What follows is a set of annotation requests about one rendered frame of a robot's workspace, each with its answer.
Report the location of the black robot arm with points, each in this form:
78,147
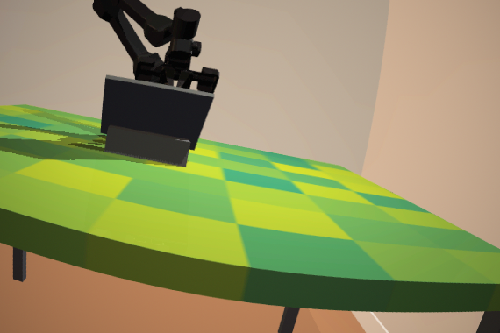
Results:
158,30

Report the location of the grey switch panel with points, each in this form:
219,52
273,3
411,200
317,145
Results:
153,121

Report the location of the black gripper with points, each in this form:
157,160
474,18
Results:
177,70

